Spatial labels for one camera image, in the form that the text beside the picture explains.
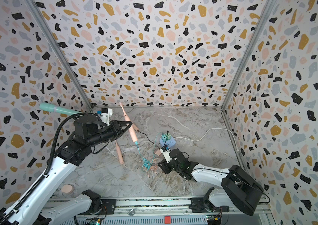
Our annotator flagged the pink charger cube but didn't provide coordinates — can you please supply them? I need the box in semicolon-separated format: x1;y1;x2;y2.
155;149;162;157

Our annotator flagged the pink toothbrush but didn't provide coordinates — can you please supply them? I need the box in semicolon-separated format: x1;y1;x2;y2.
132;123;139;132
115;141;124;165
119;102;138;144

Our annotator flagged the green charger plug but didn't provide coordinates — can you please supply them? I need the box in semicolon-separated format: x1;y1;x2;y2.
166;133;172;141

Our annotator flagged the blue power strip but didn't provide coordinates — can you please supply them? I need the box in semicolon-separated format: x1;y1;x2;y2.
160;138;176;150

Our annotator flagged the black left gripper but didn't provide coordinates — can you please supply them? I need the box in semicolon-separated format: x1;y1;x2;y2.
89;120;134;149

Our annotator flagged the black charging cable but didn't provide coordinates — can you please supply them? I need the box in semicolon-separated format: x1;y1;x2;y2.
137;129;171;150

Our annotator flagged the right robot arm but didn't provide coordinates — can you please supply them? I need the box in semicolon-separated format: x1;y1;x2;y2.
158;147;264;216

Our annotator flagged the red button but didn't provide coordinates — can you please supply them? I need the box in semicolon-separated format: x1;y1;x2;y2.
164;216;171;224

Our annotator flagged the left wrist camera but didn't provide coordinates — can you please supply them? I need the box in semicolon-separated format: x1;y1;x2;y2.
97;108;113;126

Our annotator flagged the teal charger cube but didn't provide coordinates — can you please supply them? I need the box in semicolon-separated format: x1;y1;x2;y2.
161;134;169;142

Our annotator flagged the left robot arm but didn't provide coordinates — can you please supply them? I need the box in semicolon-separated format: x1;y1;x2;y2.
0;112;132;225

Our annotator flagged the metal base rail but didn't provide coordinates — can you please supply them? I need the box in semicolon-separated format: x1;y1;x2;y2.
35;195;272;225

